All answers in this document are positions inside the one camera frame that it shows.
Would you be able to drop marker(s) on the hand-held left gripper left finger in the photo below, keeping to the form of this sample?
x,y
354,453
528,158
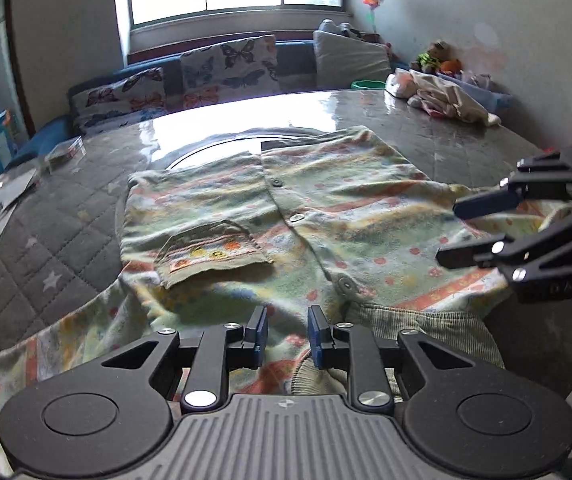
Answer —
x,y
258,332

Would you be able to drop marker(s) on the plain grey cushion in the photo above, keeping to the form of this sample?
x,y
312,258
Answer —
x,y
351,62

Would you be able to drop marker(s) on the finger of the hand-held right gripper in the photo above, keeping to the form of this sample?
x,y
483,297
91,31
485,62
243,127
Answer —
x,y
461,255
486,202

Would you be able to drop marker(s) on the pile of pale clothes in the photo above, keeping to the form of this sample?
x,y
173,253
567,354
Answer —
x,y
441,95

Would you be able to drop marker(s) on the plush toy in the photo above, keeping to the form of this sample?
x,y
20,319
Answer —
x,y
436,57

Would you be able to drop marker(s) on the light blue cloth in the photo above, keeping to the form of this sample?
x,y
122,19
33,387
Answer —
x,y
498,99

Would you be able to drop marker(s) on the blue sofa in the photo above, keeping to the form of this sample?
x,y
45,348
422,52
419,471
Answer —
x,y
171,72

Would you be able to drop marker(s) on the green patterned button shirt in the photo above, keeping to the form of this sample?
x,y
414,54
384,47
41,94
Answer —
x,y
356,215

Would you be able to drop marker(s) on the small clear box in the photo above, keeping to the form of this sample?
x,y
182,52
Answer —
x,y
65,154

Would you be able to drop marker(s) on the grey paper sheet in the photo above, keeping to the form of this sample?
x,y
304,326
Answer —
x,y
13,185

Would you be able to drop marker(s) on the green bowl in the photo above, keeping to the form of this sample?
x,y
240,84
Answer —
x,y
370,83

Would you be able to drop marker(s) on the butterfly print pillow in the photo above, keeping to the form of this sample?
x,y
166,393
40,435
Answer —
x,y
228,67
116,100

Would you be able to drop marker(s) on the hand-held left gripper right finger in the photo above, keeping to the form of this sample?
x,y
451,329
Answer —
x,y
316,335

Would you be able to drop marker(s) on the grey quilted star mat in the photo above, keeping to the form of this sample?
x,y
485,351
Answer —
x,y
56,240

